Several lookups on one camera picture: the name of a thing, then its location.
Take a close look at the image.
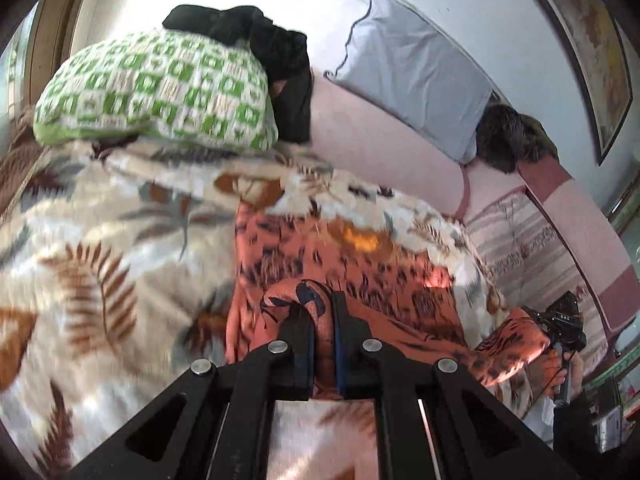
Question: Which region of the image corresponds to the dark furry cushion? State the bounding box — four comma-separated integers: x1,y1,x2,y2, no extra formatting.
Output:
475,104,561,175

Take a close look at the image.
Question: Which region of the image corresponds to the framed wall picture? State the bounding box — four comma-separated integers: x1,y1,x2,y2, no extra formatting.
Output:
510,0,635,166

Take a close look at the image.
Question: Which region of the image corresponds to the leaf print fleece blanket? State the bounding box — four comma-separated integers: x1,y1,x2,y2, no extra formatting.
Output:
0,135,541,480

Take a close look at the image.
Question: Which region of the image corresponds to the person's right hand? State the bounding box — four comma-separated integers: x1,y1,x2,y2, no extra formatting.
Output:
531,350,583,402

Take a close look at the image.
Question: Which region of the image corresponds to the striped cloth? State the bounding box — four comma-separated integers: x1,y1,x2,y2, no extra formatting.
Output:
462,192,608,361

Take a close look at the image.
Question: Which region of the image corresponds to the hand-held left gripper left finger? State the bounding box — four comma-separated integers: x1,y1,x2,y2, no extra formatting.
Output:
65,304,321,480

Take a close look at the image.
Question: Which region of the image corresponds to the orange floral cloth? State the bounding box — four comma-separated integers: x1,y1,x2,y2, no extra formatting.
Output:
225,202,551,401

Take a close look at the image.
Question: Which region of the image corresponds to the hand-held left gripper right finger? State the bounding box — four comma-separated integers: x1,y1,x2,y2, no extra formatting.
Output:
330,290,568,480

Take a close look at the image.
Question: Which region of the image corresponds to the wooden door frame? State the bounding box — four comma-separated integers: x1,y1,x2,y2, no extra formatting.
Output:
22,0,101,111

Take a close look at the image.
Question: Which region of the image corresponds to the brown patterned cloth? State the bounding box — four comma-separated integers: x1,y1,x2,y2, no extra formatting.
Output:
0,107,48,223

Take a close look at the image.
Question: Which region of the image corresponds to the black cloth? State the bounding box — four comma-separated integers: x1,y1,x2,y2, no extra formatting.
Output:
162,4,315,143

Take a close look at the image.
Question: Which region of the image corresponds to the grey pillow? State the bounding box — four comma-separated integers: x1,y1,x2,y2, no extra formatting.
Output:
324,0,493,163

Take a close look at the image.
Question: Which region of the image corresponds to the green and white patterned pillow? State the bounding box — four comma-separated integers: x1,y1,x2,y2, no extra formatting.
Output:
32,30,279,152

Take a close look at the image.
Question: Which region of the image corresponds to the pink sofa cushion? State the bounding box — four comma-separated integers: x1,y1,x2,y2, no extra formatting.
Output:
517,162,636,351

